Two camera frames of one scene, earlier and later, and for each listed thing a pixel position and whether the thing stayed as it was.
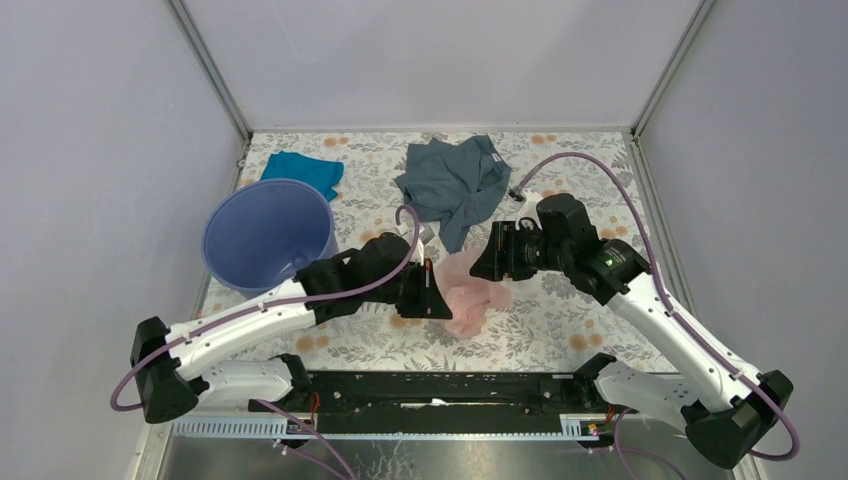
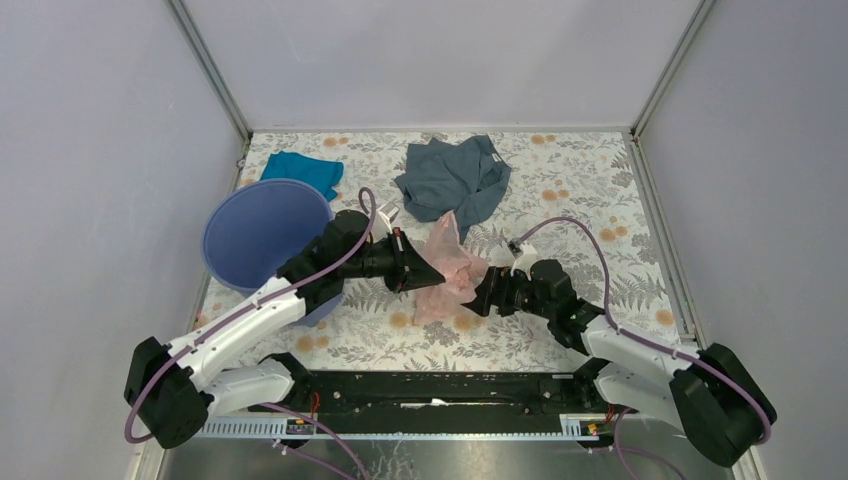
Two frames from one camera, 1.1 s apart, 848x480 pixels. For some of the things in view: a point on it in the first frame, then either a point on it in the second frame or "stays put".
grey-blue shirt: [458, 182] stays put
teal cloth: [322, 175] stays put
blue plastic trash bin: [259, 235] stays put
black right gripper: [493, 263] → [495, 288]
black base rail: [435, 402] stays put
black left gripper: [429, 300] → [409, 268]
